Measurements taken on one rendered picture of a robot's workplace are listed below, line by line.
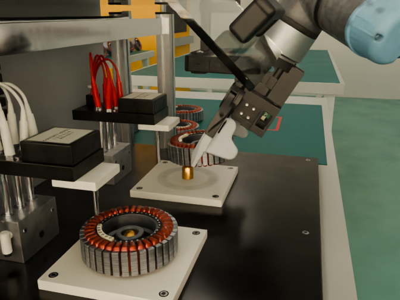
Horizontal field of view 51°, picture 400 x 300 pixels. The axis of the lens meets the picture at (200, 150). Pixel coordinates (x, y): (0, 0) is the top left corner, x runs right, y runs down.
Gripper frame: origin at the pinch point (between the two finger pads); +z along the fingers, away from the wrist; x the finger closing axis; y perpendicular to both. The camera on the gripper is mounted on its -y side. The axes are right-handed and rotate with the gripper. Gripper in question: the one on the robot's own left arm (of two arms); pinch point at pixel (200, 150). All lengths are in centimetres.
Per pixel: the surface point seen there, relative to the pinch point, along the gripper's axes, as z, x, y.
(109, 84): -2.4, -3.3, -17.8
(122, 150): 8.1, -0.3, -11.6
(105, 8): 66, 323, -168
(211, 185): 3.0, -2.7, 4.8
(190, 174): 4.2, -1.1, 0.8
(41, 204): 7.9, -23.5, -12.0
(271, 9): -25.9, -32.5, 0.8
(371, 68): -8, 507, 104
